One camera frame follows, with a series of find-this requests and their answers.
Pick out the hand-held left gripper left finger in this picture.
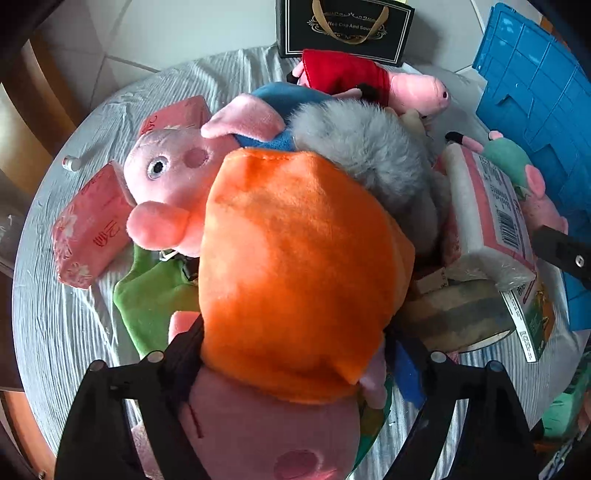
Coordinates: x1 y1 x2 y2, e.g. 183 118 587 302
54 318 206 480

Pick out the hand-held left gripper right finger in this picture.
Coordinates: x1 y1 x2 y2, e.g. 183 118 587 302
383 324 541 480

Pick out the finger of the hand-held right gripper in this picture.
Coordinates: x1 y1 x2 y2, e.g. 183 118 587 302
531 224 591 291

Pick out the white pink striped tissue pack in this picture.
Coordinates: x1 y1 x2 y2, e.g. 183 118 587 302
438 143 539 291

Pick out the pig plush with orange dress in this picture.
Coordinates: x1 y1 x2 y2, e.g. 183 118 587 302
131 148 416 480

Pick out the blue plastic crate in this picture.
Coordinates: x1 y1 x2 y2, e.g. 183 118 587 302
475 2 591 333

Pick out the green plastic bag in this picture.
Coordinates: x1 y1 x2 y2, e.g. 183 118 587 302
355 378 393 462

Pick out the green frog plush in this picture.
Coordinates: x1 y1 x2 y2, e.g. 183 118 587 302
113 244 204 361

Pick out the orange green carton box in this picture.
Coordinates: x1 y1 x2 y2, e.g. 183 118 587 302
501 272 557 363

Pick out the clear packing tape roll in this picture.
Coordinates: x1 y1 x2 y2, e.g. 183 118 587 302
406 281 515 354

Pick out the small pig plush green dress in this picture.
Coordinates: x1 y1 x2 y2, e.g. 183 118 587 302
445 130 571 236

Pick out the pig plush with blue shirt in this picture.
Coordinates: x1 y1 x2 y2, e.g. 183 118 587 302
124 82 333 257

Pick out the pig plush with red dress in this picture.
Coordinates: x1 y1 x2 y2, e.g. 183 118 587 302
286 48 451 116

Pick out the black gift box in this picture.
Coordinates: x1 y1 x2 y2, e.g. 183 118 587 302
276 0 416 65

